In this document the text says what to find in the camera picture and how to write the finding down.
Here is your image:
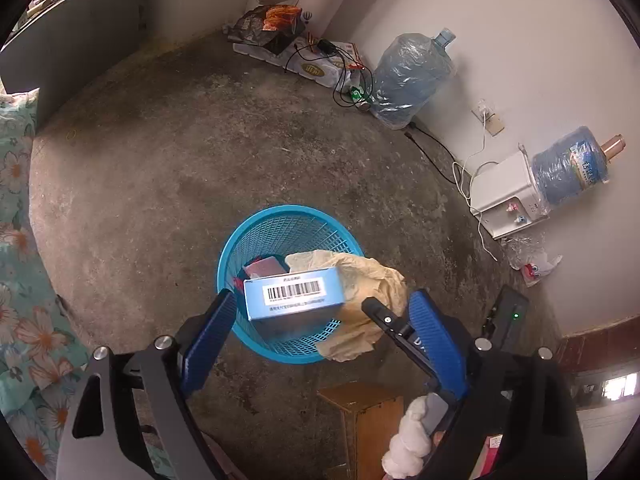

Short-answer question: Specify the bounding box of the floral blanket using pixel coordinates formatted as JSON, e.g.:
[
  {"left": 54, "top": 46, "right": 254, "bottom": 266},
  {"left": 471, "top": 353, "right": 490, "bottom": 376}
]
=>
[{"left": 0, "top": 87, "right": 96, "bottom": 480}]

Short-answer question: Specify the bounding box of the black snack bag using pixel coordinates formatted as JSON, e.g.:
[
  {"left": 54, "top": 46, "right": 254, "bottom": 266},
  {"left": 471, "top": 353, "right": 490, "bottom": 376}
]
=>
[{"left": 227, "top": 4, "right": 306, "bottom": 56}]

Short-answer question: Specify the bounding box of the wall socket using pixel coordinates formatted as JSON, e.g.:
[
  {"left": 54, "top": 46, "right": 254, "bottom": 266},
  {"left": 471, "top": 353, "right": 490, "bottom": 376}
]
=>
[{"left": 472, "top": 100, "right": 506, "bottom": 137}]

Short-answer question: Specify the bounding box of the clear plastic bag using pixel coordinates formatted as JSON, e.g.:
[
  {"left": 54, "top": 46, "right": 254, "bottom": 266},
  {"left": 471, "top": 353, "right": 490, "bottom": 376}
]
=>
[{"left": 505, "top": 234, "right": 563, "bottom": 288}]

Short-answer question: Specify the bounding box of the grey cabinet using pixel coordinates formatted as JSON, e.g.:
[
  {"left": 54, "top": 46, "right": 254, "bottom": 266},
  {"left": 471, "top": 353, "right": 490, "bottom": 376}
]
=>
[{"left": 0, "top": 0, "right": 153, "bottom": 126}]

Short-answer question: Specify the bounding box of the white water dispenser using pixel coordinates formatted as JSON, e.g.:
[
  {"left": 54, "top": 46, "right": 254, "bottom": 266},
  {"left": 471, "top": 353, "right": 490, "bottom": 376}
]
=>
[{"left": 470, "top": 152, "right": 548, "bottom": 241}]

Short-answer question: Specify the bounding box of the person's right hand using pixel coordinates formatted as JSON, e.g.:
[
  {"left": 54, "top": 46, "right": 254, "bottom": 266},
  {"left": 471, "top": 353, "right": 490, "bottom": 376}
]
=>
[{"left": 382, "top": 392, "right": 447, "bottom": 479}]

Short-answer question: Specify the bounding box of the white cable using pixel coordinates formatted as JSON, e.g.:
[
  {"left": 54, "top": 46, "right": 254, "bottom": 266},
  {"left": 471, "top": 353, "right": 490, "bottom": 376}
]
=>
[{"left": 452, "top": 105, "right": 501, "bottom": 261}]

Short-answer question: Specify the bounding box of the pink paper bag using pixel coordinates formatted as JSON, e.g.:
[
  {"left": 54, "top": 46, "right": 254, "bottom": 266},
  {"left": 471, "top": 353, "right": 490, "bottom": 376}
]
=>
[{"left": 472, "top": 435, "right": 503, "bottom": 480}]

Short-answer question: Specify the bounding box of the white carton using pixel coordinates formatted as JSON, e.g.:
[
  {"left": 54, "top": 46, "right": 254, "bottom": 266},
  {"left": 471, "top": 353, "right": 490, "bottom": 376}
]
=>
[{"left": 232, "top": 30, "right": 373, "bottom": 91}]

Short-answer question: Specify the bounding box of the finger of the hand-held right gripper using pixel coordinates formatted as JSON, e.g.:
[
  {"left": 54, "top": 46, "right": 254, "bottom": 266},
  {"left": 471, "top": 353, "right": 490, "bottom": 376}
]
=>
[{"left": 361, "top": 296, "right": 441, "bottom": 396}]

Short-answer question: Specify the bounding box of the empty water jug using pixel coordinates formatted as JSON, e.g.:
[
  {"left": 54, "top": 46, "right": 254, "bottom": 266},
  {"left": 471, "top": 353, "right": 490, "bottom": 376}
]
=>
[{"left": 372, "top": 29, "right": 457, "bottom": 131}]

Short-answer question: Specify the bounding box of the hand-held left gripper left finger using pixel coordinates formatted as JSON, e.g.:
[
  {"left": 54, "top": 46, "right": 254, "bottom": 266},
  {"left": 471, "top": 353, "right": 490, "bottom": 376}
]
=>
[{"left": 55, "top": 289, "right": 237, "bottom": 480}]

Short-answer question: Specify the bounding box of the wrapped blue water jug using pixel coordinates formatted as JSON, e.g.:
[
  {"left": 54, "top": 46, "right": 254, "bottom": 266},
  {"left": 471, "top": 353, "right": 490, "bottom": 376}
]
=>
[{"left": 531, "top": 126, "right": 626, "bottom": 207}]

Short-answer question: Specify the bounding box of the black cable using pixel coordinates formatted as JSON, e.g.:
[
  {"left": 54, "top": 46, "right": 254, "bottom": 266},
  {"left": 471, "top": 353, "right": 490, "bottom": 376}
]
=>
[{"left": 405, "top": 125, "right": 471, "bottom": 196}]

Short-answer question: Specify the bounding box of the light blue box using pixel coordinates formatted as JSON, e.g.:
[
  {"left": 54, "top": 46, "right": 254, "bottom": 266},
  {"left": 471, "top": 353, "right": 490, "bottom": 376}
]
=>
[{"left": 243, "top": 266, "right": 347, "bottom": 343}]

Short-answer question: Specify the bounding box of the wooden stool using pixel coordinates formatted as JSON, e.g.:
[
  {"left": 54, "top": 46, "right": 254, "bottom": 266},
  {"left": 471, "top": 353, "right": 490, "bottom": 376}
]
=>
[{"left": 317, "top": 382, "right": 405, "bottom": 480}]

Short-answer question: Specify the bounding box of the blue plastic basket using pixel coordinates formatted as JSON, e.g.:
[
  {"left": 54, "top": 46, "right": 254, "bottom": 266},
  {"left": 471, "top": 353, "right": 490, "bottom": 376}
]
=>
[{"left": 216, "top": 205, "right": 366, "bottom": 365}]

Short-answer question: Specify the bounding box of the beige paper bag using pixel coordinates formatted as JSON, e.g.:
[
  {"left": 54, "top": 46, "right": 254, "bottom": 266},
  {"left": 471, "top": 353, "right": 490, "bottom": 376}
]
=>
[{"left": 285, "top": 250, "right": 408, "bottom": 363}]

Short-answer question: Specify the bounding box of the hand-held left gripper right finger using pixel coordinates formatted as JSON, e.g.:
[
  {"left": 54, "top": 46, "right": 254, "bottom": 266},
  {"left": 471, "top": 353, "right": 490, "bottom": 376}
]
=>
[{"left": 407, "top": 289, "right": 588, "bottom": 480}]

